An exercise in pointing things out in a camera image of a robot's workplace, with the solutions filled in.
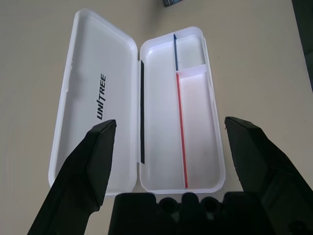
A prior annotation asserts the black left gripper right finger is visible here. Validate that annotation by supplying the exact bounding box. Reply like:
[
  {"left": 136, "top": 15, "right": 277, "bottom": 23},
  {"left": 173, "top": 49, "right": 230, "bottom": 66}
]
[{"left": 224, "top": 117, "right": 313, "bottom": 235}]

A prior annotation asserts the white plastic pencil case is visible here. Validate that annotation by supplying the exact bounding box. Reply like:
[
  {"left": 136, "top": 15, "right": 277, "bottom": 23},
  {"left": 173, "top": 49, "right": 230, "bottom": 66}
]
[{"left": 48, "top": 8, "right": 226, "bottom": 196}]

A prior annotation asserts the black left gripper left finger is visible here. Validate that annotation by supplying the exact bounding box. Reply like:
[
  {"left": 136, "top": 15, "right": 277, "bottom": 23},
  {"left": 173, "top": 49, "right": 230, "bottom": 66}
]
[{"left": 26, "top": 119, "right": 117, "bottom": 235}]

